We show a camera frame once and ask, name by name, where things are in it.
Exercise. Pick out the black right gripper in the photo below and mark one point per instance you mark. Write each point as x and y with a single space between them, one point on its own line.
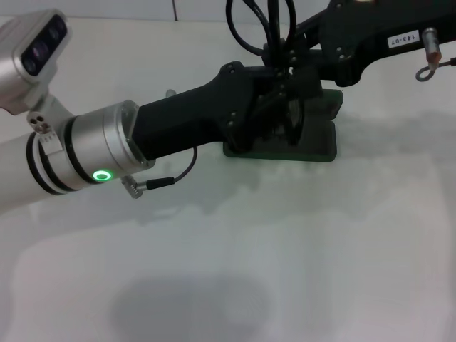
367 28

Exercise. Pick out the green glasses case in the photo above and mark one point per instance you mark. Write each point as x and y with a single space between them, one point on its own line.
317 142

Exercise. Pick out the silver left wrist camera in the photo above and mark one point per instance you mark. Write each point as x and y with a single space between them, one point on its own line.
18 57

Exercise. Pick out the black glasses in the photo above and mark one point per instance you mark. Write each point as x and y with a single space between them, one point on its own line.
271 21

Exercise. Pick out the silver connector stub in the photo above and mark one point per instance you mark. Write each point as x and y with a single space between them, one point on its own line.
171 92

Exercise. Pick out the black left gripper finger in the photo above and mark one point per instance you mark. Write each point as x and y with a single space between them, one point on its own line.
306 85

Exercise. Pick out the silver camera mount bracket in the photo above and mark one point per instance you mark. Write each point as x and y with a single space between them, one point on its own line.
42 119

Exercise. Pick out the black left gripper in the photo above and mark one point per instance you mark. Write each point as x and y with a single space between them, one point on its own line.
189 117

